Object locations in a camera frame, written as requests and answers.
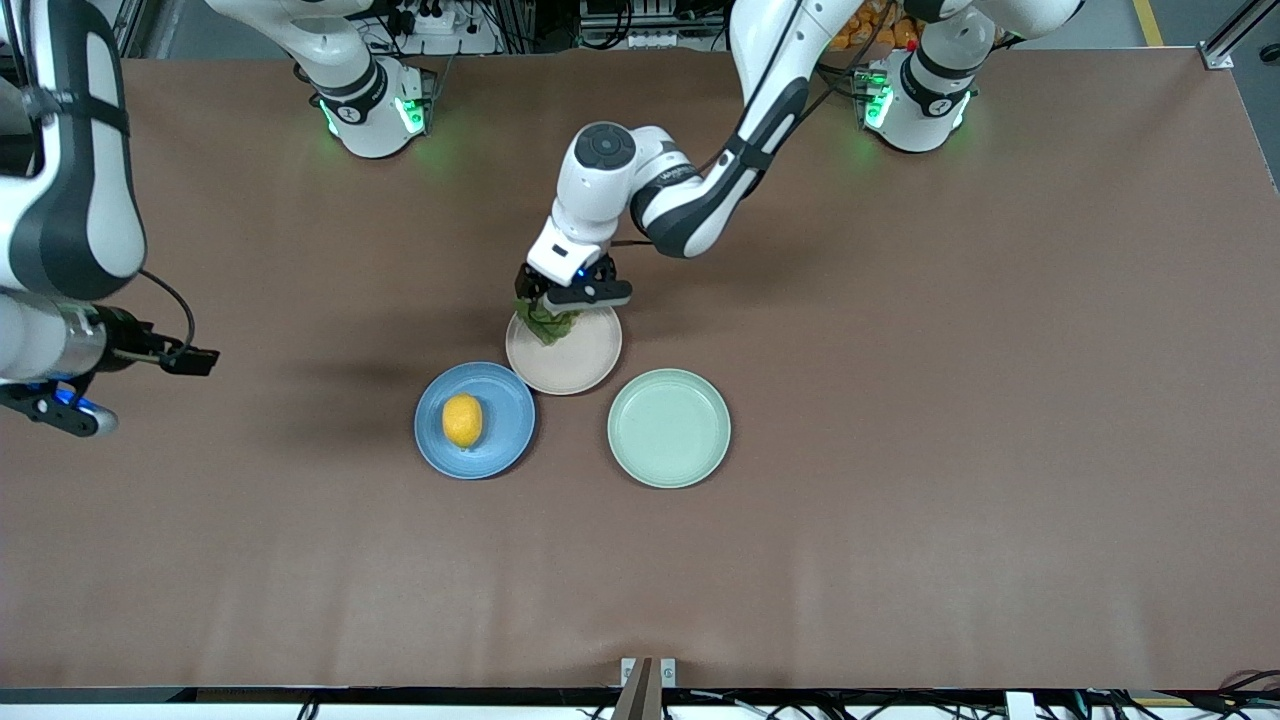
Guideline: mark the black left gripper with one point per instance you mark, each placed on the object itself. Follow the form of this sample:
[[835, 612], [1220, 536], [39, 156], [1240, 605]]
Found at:
[[527, 283]]

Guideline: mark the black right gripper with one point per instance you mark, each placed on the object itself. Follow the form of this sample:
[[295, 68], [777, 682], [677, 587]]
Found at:
[[128, 337]]

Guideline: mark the green lettuce leaf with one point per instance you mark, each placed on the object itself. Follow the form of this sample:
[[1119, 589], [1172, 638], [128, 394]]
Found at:
[[552, 325]]

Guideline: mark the yellow lemon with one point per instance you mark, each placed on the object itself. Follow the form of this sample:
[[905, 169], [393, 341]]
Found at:
[[463, 421]]

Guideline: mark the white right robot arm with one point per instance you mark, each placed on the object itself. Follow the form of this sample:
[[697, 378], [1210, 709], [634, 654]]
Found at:
[[90, 220]]

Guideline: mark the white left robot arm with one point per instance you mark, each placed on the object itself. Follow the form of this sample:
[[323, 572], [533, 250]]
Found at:
[[590, 190]]

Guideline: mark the beige round plate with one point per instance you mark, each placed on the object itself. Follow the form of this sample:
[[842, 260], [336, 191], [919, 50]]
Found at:
[[580, 360]]

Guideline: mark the blue round plate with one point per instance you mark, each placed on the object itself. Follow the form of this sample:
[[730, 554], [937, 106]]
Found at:
[[500, 440]]

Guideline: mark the light green round plate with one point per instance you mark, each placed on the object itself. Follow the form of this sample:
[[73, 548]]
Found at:
[[669, 428]]

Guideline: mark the white power strip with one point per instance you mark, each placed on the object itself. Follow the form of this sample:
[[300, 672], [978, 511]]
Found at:
[[450, 25]]

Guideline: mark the thin brown upright bar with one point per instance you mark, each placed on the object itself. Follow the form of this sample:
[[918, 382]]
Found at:
[[636, 695]]

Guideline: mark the pile of orange fruit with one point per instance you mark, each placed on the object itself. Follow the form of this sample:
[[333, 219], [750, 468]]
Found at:
[[880, 30]]

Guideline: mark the small metal table bracket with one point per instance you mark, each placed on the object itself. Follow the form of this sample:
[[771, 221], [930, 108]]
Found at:
[[668, 672]]

